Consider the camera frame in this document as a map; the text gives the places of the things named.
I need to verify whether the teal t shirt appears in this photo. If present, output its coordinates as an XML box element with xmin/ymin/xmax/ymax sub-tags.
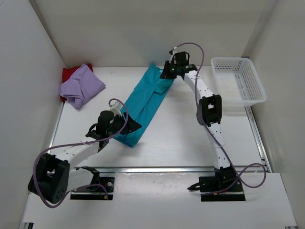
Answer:
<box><xmin>115</xmin><ymin>63</ymin><xmax>173</xmax><ymax>147</ymax></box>

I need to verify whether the purple t shirt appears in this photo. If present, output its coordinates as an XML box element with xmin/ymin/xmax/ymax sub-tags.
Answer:
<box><xmin>59</xmin><ymin>64</ymin><xmax>106</xmax><ymax>109</ymax></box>

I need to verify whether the red t shirt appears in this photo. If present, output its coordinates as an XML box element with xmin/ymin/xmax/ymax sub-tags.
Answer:
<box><xmin>60</xmin><ymin>63</ymin><xmax>93</xmax><ymax>103</ymax></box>

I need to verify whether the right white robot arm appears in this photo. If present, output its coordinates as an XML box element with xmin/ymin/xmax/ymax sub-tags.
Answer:
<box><xmin>160</xmin><ymin>50</ymin><xmax>237</xmax><ymax>193</ymax></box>

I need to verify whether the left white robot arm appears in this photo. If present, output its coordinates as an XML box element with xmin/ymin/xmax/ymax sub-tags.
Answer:
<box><xmin>28</xmin><ymin>110</ymin><xmax>142</xmax><ymax>208</ymax></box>

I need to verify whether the white plastic basket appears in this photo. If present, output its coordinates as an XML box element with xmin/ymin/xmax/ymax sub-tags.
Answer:
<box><xmin>211</xmin><ymin>57</ymin><xmax>266</xmax><ymax>108</ymax></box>

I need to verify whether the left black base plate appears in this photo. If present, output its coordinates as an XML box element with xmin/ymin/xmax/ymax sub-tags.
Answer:
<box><xmin>70</xmin><ymin>176</ymin><xmax>115</xmax><ymax>201</ymax></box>

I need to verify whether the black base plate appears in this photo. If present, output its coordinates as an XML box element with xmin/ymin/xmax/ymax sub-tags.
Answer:
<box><xmin>199</xmin><ymin>176</ymin><xmax>246</xmax><ymax>202</ymax></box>
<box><xmin>70</xmin><ymin>176</ymin><xmax>115</xmax><ymax>201</ymax></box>

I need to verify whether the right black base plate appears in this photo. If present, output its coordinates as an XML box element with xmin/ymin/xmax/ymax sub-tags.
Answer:
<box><xmin>199</xmin><ymin>176</ymin><xmax>246</xmax><ymax>202</ymax></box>

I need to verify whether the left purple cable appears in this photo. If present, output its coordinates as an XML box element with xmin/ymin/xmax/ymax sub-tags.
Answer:
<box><xmin>33</xmin><ymin>97</ymin><xmax>129</xmax><ymax>208</ymax></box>

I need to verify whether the purple cable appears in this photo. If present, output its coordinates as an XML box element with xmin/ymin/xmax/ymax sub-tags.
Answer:
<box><xmin>169</xmin><ymin>42</ymin><xmax>267</xmax><ymax>189</ymax></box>
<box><xmin>33</xmin><ymin>97</ymin><xmax>129</xmax><ymax>208</ymax></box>

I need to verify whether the aluminium rail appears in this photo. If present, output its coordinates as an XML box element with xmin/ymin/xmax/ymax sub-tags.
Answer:
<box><xmin>42</xmin><ymin>166</ymin><xmax>272</xmax><ymax>175</ymax></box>

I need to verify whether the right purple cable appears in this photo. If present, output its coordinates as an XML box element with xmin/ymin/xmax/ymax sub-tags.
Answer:
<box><xmin>169</xmin><ymin>42</ymin><xmax>267</xmax><ymax>189</ymax></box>

